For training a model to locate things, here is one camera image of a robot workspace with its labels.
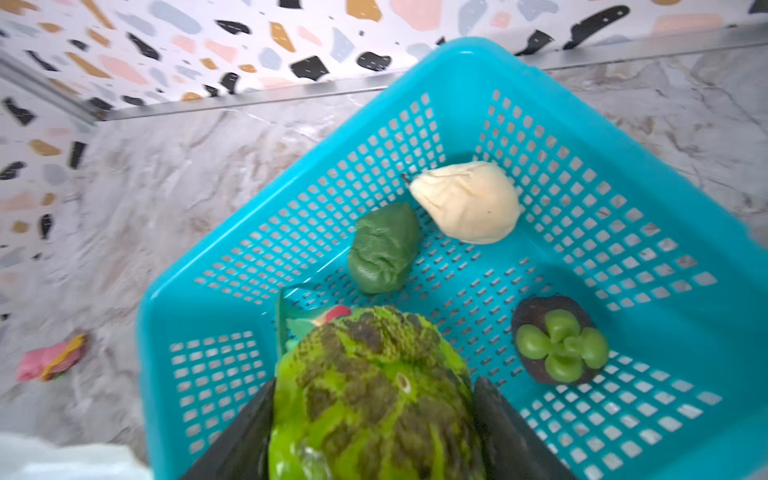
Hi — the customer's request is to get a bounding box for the green custard apple fruit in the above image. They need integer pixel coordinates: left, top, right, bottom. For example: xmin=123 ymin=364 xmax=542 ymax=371
xmin=268 ymin=306 xmax=486 ymax=479

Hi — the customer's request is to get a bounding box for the cream pear shaped fruit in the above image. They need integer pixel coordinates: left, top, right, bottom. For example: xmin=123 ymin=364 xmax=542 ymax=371
xmin=409 ymin=161 xmax=521 ymax=245

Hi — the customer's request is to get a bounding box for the pink yellow plush toy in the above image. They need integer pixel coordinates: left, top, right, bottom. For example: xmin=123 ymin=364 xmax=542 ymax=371
xmin=15 ymin=334 xmax=88 ymax=382

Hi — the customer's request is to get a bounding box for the teal plastic basket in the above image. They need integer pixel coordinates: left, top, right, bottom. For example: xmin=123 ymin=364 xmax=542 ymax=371
xmin=137 ymin=38 xmax=767 ymax=479

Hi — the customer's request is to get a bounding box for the purple mangosteen green top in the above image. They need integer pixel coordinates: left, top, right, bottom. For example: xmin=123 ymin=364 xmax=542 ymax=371
xmin=511 ymin=295 xmax=610 ymax=385

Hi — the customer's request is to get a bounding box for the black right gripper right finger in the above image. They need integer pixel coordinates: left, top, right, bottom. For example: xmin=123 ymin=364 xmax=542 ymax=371
xmin=473 ymin=377 xmax=576 ymax=480

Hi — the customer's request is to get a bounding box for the red dragon fruit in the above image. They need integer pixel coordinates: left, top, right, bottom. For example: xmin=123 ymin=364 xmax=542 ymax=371
xmin=276 ymin=283 xmax=352 ymax=358

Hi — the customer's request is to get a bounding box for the white plastic bag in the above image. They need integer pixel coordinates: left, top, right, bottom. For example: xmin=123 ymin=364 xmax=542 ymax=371
xmin=1 ymin=433 xmax=154 ymax=480

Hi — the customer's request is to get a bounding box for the dark green avocado fruit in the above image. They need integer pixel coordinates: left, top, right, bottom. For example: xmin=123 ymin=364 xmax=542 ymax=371
xmin=347 ymin=203 xmax=421 ymax=295

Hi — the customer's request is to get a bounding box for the silver corner frame post left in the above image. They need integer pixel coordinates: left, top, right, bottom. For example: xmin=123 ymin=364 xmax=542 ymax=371
xmin=1 ymin=53 xmax=108 ymax=125

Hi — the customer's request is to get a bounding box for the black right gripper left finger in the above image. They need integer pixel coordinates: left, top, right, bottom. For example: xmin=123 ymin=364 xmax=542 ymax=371
xmin=181 ymin=378 xmax=276 ymax=480

